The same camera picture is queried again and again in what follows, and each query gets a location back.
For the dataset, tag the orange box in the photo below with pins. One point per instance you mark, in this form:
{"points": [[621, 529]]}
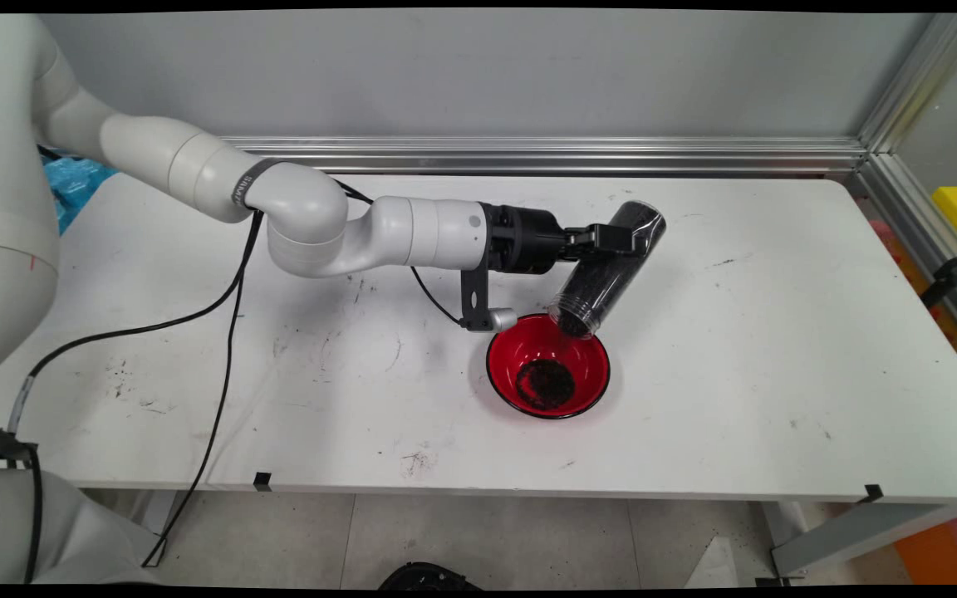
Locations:
{"points": [[944, 552]]}

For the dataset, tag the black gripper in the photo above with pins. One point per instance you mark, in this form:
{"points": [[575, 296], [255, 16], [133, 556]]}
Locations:
{"points": [[524, 241]]}

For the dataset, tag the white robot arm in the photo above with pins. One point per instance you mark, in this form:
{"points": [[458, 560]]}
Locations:
{"points": [[154, 154]]}

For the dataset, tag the pink red packaging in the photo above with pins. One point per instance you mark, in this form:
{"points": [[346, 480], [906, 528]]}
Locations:
{"points": [[885, 241]]}

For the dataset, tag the black granules heap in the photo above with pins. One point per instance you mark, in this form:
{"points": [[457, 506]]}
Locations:
{"points": [[545, 384]]}

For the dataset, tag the short aluminium frame rail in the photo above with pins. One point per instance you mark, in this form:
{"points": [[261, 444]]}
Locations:
{"points": [[919, 232]]}

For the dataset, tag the black clamp stand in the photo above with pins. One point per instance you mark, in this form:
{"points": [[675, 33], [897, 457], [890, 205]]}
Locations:
{"points": [[948, 278]]}

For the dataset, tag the wide grey table leg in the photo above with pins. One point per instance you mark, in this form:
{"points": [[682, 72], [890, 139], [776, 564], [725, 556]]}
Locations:
{"points": [[844, 536]]}

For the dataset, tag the long aluminium frame rail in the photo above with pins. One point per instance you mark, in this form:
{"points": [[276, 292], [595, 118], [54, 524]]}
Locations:
{"points": [[611, 154]]}

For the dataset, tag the clear jar of black granules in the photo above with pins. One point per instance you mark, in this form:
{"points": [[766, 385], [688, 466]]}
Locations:
{"points": [[603, 289]]}

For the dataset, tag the black tape piece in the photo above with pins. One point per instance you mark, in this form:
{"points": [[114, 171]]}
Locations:
{"points": [[873, 493], [262, 481]]}

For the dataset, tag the blue bottle pack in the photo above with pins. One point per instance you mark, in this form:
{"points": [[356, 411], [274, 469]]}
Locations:
{"points": [[80, 187]]}

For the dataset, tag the slim grey table leg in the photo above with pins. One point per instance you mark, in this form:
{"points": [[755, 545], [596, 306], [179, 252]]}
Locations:
{"points": [[154, 523]]}

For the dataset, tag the silver wrist camera, black bracket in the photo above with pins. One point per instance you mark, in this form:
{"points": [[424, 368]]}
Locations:
{"points": [[474, 299]]}

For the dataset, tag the red bowl with black rim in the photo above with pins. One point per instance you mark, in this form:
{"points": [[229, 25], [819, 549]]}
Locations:
{"points": [[512, 349]]}

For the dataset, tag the black round floor object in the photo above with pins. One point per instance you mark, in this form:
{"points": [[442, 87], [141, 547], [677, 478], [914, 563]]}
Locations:
{"points": [[429, 577]]}

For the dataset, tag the upright aluminium frame post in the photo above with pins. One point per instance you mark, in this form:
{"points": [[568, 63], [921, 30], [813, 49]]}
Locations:
{"points": [[910, 91]]}

